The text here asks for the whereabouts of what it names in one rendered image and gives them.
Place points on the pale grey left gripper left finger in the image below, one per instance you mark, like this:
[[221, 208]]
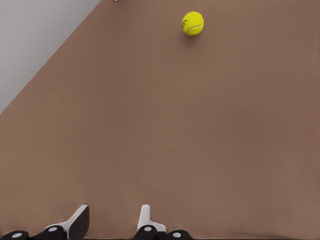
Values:
[[76, 222]]

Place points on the yellow tennis ball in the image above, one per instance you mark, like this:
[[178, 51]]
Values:
[[192, 23]]

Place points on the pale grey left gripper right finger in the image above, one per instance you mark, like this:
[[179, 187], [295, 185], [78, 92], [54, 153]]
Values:
[[145, 221]]

